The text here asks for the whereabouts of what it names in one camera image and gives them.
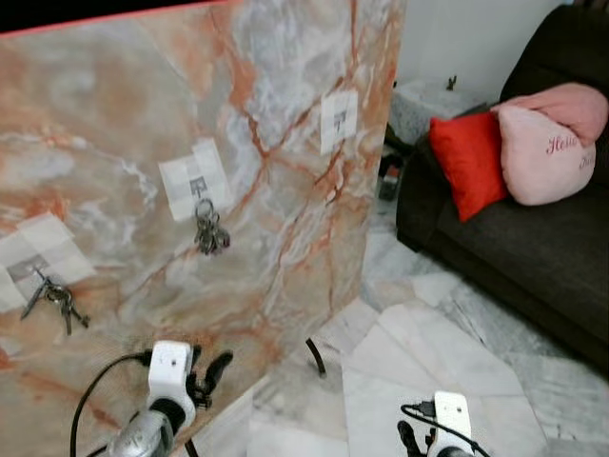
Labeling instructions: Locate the key bunch with large ring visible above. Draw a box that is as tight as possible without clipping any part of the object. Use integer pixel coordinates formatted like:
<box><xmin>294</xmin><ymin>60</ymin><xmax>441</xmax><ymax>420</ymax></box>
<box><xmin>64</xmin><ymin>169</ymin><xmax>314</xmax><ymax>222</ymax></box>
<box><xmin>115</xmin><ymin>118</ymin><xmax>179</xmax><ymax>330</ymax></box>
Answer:
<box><xmin>194</xmin><ymin>197</ymin><xmax>232</xmax><ymax>256</ymax></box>

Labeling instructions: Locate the key bunch with long keys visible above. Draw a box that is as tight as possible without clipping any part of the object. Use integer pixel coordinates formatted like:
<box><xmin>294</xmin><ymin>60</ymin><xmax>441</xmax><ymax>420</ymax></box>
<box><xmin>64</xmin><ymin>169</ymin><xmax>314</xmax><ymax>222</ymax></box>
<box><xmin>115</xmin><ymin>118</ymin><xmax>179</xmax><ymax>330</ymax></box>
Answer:
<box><xmin>21</xmin><ymin>269</ymin><xmax>91</xmax><ymax>336</ymax></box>

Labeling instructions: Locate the black panel stand leg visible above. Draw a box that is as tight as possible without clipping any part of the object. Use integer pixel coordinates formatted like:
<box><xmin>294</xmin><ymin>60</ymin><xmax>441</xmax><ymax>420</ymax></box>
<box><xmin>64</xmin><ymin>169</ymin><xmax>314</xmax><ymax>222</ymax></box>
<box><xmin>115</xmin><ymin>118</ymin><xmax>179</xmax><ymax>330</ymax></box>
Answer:
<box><xmin>304</xmin><ymin>338</ymin><xmax>327</xmax><ymax>378</ymax></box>

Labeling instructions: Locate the dark brown sofa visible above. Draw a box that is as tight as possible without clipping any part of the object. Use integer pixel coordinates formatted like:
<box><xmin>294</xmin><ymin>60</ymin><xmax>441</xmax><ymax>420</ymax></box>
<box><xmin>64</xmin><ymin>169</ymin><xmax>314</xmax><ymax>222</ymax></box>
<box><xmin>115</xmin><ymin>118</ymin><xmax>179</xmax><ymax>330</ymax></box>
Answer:
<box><xmin>395</xmin><ymin>0</ymin><xmax>609</xmax><ymax>372</ymax></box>

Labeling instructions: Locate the black device on floor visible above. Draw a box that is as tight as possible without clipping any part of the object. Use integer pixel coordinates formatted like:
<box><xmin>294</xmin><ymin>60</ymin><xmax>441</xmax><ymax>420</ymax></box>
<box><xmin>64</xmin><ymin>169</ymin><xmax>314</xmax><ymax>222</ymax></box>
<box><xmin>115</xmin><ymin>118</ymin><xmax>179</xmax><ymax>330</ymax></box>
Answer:
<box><xmin>378</xmin><ymin>152</ymin><xmax>403</xmax><ymax>203</ymax></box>

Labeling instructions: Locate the orange grey marble panel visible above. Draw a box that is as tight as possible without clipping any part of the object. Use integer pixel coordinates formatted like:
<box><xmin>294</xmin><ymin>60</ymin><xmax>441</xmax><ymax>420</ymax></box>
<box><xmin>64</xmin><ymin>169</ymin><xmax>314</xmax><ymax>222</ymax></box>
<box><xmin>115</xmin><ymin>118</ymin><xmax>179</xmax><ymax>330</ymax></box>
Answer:
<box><xmin>0</xmin><ymin>0</ymin><xmax>408</xmax><ymax>457</ymax></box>

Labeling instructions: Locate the red cushion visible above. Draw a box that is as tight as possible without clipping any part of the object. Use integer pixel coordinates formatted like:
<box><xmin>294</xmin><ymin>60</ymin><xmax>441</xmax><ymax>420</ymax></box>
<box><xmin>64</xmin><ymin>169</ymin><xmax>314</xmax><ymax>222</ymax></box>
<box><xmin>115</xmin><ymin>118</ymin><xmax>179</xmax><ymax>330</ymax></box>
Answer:
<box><xmin>427</xmin><ymin>111</ymin><xmax>510</xmax><ymax>223</ymax></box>

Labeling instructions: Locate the pink embroidered cushion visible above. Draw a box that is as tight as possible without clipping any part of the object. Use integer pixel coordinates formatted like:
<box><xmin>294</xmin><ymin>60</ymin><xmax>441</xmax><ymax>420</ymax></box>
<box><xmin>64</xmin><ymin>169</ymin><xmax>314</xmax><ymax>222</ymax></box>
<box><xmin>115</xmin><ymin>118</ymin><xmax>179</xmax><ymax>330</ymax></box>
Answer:
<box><xmin>490</xmin><ymin>83</ymin><xmax>609</xmax><ymax>207</ymax></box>

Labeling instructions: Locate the grey speckled side table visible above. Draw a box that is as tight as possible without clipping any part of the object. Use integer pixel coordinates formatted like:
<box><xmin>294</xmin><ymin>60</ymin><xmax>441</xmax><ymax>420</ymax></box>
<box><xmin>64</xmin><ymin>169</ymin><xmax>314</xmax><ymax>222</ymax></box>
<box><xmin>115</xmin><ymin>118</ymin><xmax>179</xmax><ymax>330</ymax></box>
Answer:
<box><xmin>390</xmin><ymin>78</ymin><xmax>488</xmax><ymax>146</ymax></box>

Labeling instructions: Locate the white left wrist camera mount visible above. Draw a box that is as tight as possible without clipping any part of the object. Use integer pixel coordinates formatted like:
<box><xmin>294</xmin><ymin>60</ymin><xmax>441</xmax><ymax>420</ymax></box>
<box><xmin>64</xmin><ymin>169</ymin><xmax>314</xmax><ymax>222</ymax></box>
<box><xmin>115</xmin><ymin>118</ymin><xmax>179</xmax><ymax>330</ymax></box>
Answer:
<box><xmin>149</xmin><ymin>341</ymin><xmax>196</xmax><ymax>429</ymax></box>

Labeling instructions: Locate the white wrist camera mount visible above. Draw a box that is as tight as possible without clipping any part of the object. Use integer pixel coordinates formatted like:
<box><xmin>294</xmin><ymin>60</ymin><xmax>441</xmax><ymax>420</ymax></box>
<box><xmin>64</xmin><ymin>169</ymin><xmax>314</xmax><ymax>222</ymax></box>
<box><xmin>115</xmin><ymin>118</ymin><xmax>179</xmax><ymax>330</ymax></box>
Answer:
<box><xmin>149</xmin><ymin>341</ymin><xmax>196</xmax><ymax>429</ymax></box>
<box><xmin>433</xmin><ymin>391</ymin><xmax>474</xmax><ymax>456</ymax></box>

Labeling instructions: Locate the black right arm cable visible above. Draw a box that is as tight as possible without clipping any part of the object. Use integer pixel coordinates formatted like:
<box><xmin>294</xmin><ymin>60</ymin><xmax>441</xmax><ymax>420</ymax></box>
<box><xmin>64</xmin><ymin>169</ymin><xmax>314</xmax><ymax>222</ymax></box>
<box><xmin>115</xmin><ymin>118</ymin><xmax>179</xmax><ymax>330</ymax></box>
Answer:
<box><xmin>401</xmin><ymin>404</ymin><xmax>491</xmax><ymax>457</ymax></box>

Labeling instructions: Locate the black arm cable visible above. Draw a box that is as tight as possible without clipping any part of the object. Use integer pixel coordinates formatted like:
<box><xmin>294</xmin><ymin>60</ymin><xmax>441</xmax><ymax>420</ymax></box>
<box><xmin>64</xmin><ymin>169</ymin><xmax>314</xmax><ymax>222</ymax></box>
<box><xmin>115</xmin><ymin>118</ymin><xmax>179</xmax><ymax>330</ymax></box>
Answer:
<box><xmin>71</xmin><ymin>350</ymin><xmax>153</xmax><ymax>457</ymax></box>
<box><xmin>401</xmin><ymin>404</ymin><xmax>491</xmax><ymax>457</ymax></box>

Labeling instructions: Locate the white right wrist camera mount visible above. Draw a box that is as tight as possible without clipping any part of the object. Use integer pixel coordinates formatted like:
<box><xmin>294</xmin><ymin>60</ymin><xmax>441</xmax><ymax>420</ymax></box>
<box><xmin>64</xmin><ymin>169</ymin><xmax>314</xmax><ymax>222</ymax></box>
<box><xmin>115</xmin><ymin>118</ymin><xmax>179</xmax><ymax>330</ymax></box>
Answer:
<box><xmin>433</xmin><ymin>391</ymin><xmax>474</xmax><ymax>456</ymax></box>

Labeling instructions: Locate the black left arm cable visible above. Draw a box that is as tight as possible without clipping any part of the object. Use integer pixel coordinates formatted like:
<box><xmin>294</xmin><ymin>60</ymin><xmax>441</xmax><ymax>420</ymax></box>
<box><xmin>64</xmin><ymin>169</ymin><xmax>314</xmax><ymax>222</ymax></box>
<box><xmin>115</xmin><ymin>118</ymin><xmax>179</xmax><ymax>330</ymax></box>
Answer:
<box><xmin>71</xmin><ymin>350</ymin><xmax>153</xmax><ymax>457</ymax></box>

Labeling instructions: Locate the white taped wall hook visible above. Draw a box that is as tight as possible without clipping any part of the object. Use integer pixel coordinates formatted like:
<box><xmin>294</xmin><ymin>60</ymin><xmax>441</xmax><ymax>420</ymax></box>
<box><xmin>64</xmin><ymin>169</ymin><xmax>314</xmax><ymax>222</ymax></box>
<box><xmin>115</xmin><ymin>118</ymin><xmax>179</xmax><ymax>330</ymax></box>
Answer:
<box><xmin>320</xmin><ymin>89</ymin><xmax>360</xmax><ymax>155</ymax></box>
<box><xmin>0</xmin><ymin>213</ymin><xmax>96</xmax><ymax>310</ymax></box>
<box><xmin>159</xmin><ymin>139</ymin><xmax>232</xmax><ymax>223</ymax></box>

